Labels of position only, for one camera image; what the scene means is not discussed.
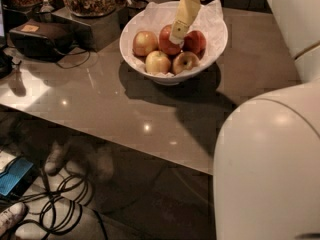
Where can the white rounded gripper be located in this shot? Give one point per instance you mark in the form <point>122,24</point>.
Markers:
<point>185,14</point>

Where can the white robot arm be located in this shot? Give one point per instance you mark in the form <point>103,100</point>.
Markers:
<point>266,169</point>

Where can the white ceramic bowl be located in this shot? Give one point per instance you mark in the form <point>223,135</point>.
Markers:
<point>173,78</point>

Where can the red apple right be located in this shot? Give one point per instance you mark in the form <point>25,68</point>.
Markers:
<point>194,41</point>

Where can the large red center apple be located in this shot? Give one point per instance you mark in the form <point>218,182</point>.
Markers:
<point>165,45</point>

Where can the yellow apple front right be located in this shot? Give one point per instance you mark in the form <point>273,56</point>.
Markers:
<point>185,61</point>

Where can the yellow apple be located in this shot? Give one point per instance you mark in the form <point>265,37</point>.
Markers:
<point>185,61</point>
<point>157,62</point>

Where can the red-yellow apple left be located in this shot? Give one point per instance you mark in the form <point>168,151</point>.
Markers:
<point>144,42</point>

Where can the yellow apple front left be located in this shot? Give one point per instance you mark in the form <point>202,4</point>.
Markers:
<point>157,62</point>

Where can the small dark cup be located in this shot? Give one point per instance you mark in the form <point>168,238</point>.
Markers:
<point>136,7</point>

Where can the grey metal stand block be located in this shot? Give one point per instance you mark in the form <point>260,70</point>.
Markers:
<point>91,33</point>

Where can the metal scoop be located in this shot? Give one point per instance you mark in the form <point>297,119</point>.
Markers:
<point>46,11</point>

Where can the black box device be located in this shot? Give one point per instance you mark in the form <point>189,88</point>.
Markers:
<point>42,41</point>

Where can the white shoe under table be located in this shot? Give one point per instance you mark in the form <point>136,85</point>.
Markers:
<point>56,158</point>

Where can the blue foot pedal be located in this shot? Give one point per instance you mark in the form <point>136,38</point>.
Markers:
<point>17,176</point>

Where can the white shoe bottom left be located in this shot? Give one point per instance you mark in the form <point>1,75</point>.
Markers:
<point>11,216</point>

